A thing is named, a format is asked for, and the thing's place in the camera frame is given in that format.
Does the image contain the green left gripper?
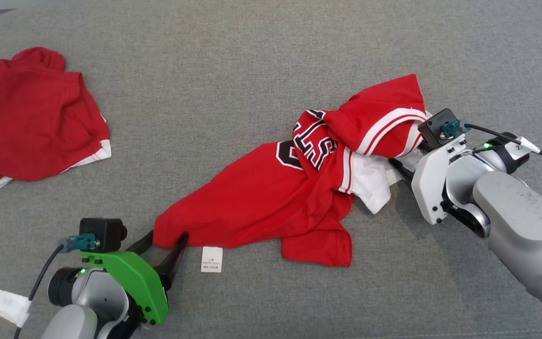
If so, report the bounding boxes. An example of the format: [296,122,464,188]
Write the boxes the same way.
[80,230,189,325]

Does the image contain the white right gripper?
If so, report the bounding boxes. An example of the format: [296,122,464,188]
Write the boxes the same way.
[389,134,467,226]

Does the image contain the red Bulls jersey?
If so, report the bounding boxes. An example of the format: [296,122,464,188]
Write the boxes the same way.
[152,74,434,274]

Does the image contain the red shorts white trim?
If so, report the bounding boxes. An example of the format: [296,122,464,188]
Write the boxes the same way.
[0,46,112,193]

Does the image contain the teal right camera connector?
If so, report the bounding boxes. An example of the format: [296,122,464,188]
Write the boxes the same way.
[440,120,465,140]

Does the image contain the teal camera connector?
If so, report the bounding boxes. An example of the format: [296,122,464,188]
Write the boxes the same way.
[59,234,98,254]
[440,120,465,140]

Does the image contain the teal left camera connector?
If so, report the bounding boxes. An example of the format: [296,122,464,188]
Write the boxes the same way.
[59,234,98,254]

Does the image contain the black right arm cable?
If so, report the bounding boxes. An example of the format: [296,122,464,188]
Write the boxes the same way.
[463,122,542,215]

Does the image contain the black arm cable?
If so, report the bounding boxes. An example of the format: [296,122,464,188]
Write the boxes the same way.
[14,244,65,339]
[463,122,542,215]

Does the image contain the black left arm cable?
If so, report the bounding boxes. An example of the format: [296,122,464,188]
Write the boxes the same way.
[14,244,65,339]

